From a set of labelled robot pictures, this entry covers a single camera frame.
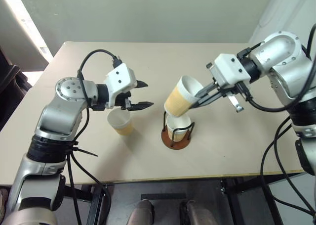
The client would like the tan and white paper cup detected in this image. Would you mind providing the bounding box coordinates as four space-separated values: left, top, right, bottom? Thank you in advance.
166 113 192 142
107 109 135 136
164 75 204 118

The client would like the silver metal bracket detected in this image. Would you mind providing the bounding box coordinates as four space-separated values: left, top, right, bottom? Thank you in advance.
227 93 244 113

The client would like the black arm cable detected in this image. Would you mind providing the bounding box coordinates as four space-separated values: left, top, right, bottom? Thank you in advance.
237 23 316 218
65 49 123 225

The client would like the dark grey rounded shape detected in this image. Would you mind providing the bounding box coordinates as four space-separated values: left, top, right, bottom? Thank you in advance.
179 200 218 225
126 200 156 225

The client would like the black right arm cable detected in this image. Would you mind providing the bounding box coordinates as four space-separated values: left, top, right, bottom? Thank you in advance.
237 23 316 218

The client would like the dark brown furniture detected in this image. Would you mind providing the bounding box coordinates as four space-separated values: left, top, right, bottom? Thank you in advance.
0 45 33 132

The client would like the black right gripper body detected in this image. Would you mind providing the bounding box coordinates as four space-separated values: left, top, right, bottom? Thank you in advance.
212 80 250 97

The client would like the black wire cup holder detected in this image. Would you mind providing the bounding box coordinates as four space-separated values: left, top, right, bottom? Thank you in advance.
161 110 196 150

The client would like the black metal table frame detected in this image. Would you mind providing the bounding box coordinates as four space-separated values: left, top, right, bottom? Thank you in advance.
63 172 305 225

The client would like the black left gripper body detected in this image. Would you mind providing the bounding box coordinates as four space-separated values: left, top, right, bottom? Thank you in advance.
114 90 133 111

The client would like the black zip tie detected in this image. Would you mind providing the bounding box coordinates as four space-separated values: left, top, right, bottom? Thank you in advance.
71 140 99 158

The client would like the black flat bar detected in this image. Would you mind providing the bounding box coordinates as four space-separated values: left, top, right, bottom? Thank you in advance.
140 192 187 201

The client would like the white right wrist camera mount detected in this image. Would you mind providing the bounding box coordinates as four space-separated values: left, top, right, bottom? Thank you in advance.
206 53 251 87

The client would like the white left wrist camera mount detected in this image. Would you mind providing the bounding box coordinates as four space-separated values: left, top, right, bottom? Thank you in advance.
103 63 138 109

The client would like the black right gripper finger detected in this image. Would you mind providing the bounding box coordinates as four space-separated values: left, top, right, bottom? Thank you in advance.
194 82 218 99
189 90 228 110

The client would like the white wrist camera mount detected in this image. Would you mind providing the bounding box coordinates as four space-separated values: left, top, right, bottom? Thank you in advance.
206 53 251 87
103 63 138 109

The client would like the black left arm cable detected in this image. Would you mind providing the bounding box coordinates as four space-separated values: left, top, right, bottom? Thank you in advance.
65 49 123 225

